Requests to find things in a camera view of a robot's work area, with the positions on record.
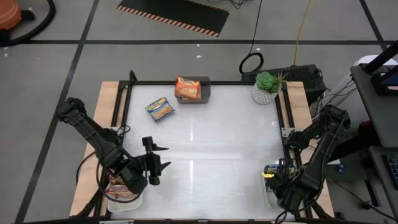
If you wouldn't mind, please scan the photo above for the black perforated computer case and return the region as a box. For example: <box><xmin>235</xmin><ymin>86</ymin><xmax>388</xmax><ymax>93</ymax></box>
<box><xmin>241</xmin><ymin>63</ymin><xmax>327</xmax><ymax>106</ymax></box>

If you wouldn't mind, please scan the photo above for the succulent plant in white pot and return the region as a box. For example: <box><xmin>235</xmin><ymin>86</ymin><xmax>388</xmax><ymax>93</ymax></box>
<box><xmin>251</xmin><ymin>70</ymin><xmax>289</xmax><ymax>106</ymax></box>

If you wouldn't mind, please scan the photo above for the black aluminium table frame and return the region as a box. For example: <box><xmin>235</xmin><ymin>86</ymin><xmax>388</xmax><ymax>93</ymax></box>
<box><xmin>73</xmin><ymin>70</ymin><xmax>336</xmax><ymax>224</ymax></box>

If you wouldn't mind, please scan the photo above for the white rectangular tray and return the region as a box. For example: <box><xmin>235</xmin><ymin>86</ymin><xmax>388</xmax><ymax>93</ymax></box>
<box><xmin>261</xmin><ymin>166</ymin><xmax>298</xmax><ymax>215</ymax></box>
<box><xmin>106</xmin><ymin>183</ymin><xmax>144</xmax><ymax>213</ymax></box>

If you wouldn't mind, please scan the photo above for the orange chicken ramen noodle pack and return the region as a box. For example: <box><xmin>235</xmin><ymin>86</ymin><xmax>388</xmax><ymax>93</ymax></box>
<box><xmin>174</xmin><ymin>77</ymin><xmax>202</xmax><ymax>101</ymax></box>

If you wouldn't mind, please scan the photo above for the black vacuum hose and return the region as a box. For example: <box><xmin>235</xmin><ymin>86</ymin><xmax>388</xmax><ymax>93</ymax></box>
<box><xmin>0</xmin><ymin>0</ymin><xmax>57</xmax><ymax>48</ymax></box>

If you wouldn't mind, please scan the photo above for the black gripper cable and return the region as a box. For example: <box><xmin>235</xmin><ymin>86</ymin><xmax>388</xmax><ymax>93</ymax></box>
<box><xmin>273</xmin><ymin>198</ymin><xmax>315</xmax><ymax>224</ymax></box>
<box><xmin>95</xmin><ymin>123</ymin><xmax>147</xmax><ymax>204</ymax></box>

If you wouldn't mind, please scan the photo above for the red beef ramen noodle pack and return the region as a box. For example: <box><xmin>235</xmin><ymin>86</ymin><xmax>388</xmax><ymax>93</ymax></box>
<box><xmin>108</xmin><ymin>174</ymin><xmax>126</xmax><ymax>186</ymax></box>
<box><xmin>104</xmin><ymin>184</ymin><xmax>137</xmax><ymax>200</ymax></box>

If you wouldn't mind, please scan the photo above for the grey keyboard desk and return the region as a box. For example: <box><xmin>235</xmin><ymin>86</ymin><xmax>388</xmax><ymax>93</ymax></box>
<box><xmin>368</xmin><ymin>145</ymin><xmax>398</xmax><ymax>218</ymax></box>

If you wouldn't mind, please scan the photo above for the black hazard-striped floor mat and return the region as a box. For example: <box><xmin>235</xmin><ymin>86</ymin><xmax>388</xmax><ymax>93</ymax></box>
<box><xmin>116</xmin><ymin>0</ymin><xmax>231</xmax><ymax>38</ymax></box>

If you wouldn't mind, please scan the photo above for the dark grey plastic bin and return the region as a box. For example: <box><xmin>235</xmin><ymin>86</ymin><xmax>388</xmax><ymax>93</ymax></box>
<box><xmin>174</xmin><ymin>76</ymin><xmax>212</xmax><ymax>105</ymax></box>

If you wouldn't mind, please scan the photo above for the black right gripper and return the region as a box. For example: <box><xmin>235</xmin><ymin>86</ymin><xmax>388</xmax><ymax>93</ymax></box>
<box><xmin>266</xmin><ymin>158</ymin><xmax>307</xmax><ymax>214</ymax></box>

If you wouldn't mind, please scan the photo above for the black device on desk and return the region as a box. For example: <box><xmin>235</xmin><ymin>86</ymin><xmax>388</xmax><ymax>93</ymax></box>
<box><xmin>371</xmin><ymin>64</ymin><xmax>398</xmax><ymax>96</ymax></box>

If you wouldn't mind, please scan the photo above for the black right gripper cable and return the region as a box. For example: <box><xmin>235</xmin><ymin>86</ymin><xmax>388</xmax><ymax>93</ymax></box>
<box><xmin>273</xmin><ymin>198</ymin><xmax>315</xmax><ymax>224</ymax></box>

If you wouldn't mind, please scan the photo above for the yellow floor cable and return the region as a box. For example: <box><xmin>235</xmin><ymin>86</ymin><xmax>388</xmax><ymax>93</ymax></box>
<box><xmin>293</xmin><ymin>0</ymin><xmax>313</xmax><ymax>68</ymax></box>

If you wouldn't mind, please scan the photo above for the orange vacuum canister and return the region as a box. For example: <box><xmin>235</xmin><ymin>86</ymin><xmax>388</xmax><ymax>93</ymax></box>
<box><xmin>0</xmin><ymin>0</ymin><xmax>37</xmax><ymax>32</ymax></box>

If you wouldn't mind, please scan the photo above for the black floor cable with plug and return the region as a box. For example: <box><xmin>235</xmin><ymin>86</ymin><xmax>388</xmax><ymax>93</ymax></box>
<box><xmin>325</xmin><ymin>175</ymin><xmax>398</xmax><ymax>222</ymax></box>

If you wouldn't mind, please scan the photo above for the blue soy sauce ramen pack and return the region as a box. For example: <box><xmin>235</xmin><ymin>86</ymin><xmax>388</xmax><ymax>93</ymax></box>
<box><xmin>144</xmin><ymin>96</ymin><xmax>175</xmax><ymax>123</ymax></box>
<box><xmin>264</xmin><ymin>164</ymin><xmax>295</xmax><ymax>175</ymax></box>

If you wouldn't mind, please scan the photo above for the black coiled floor cable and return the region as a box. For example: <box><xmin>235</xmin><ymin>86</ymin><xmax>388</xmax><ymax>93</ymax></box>
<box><xmin>238</xmin><ymin>0</ymin><xmax>265</xmax><ymax>75</ymax></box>

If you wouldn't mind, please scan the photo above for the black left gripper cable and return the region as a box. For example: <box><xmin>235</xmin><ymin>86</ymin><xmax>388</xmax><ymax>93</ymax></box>
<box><xmin>95</xmin><ymin>123</ymin><xmax>147</xmax><ymax>204</ymax></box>

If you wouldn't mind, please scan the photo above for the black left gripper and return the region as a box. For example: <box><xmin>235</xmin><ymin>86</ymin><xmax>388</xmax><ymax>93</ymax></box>
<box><xmin>136</xmin><ymin>136</ymin><xmax>172</xmax><ymax>187</ymax></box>

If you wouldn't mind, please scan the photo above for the dark keyboard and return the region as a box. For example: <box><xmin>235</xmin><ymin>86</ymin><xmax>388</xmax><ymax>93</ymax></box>
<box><xmin>381</xmin><ymin>154</ymin><xmax>398</xmax><ymax>191</ymax></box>

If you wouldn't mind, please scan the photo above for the black desk leg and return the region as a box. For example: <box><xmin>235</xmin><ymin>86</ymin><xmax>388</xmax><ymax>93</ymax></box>
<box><xmin>338</xmin><ymin>126</ymin><xmax>383</xmax><ymax>166</ymax></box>

